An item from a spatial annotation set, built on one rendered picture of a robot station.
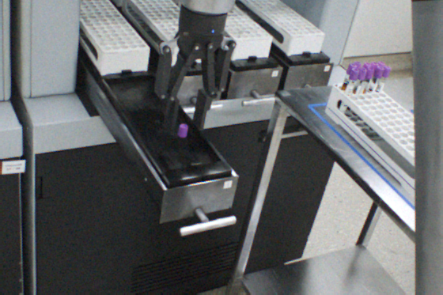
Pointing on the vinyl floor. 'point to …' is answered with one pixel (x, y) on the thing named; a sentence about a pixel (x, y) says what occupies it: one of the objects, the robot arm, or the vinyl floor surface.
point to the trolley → (383, 198)
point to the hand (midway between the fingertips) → (186, 113)
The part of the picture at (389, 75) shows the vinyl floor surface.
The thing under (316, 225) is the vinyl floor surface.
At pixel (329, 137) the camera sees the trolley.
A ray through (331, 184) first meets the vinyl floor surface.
